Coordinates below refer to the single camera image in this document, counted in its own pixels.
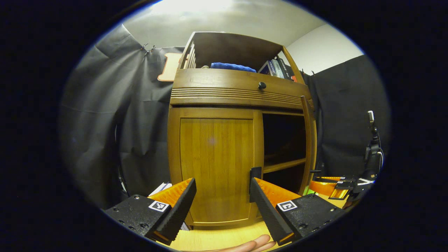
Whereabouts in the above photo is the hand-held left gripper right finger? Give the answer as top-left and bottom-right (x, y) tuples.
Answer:
(248, 177), (348, 246)

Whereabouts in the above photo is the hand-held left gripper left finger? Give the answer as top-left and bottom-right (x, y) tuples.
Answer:
(104, 177), (197, 246)

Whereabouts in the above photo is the black door handle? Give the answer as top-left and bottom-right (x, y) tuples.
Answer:
(249, 167), (263, 203)

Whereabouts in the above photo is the wooden double-door shoe cabinet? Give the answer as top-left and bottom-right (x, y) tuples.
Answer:
(167, 31), (319, 228)

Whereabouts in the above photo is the wooden inner cabinet shelf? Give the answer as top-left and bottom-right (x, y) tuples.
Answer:
(263, 158), (307, 174)

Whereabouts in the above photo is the wooden cabinet drawer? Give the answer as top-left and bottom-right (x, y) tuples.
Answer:
(170, 68), (314, 111)

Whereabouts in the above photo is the black book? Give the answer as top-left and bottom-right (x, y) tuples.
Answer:
(278, 57), (296, 81)

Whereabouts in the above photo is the black backdrop cloth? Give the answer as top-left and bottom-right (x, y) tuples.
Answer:
(58, 24), (391, 211)

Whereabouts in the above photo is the grey book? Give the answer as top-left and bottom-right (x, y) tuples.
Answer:
(271, 58), (285, 79)

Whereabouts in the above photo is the dark blue book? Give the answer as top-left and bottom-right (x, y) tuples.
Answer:
(258, 60), (276, 76)

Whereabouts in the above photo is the blue folded towel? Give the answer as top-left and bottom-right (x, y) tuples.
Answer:
(210, 62), (257, 73)

